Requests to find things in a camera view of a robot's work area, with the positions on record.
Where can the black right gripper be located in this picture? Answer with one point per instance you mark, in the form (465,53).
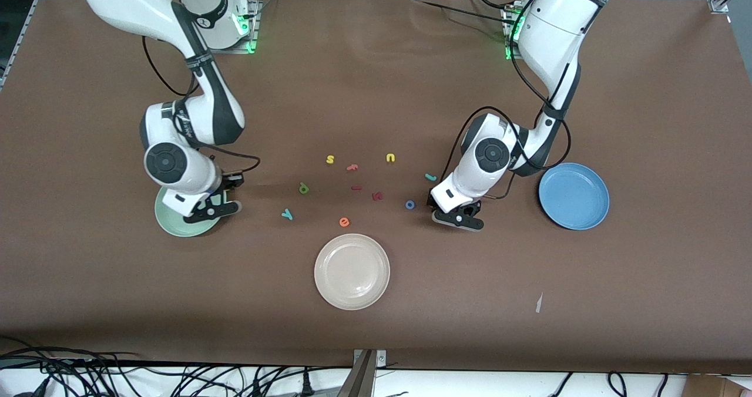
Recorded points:
(230,186)

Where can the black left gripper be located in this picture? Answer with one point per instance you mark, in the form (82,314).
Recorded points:
(429,201)

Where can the cyan foam letter y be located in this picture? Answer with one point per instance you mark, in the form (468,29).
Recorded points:
(286,214)

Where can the green foam letter p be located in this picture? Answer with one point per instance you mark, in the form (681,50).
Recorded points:
(301,185)

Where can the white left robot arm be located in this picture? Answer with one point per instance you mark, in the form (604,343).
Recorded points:
(558,27)

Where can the mint green plate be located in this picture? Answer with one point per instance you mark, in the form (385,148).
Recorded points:
(170,224)

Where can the blue plate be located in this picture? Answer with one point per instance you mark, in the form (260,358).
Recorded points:
(578,197)

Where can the white paper scrap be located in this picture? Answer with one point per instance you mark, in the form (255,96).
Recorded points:
(539,303)

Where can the beige plate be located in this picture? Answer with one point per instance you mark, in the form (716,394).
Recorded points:
(352,271)

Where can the black power plug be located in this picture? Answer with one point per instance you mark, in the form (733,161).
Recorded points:
(306,385)

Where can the cardboard box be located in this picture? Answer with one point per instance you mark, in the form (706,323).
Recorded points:
(717,388)

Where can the silver metal bracket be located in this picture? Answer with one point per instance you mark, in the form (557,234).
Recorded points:
(382,359)

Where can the grey aluminium post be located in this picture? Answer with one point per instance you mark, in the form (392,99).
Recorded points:
(358,382)

